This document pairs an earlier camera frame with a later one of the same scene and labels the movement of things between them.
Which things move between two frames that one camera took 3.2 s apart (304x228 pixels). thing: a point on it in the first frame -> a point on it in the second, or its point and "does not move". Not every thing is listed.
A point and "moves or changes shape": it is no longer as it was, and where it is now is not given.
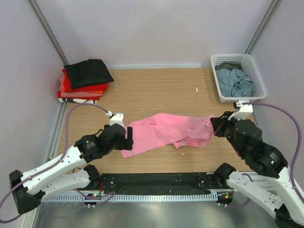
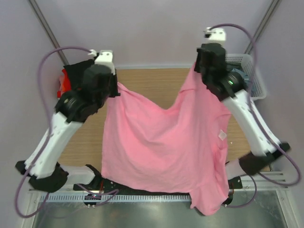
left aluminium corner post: (34, 6) does not move
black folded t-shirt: (87, 73) does not move
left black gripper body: (120, 146) -> (104, 94)
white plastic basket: (248, 64) does not move
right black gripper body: (228, 129) -> (200, 68)
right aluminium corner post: (274, 6) does not move
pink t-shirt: (161, 129) moves or changes shape
